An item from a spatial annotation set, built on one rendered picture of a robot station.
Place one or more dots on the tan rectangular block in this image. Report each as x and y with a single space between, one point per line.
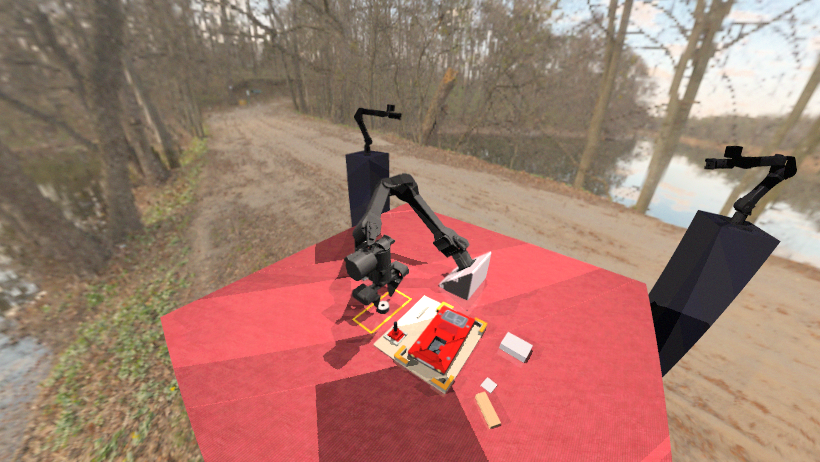
487 409

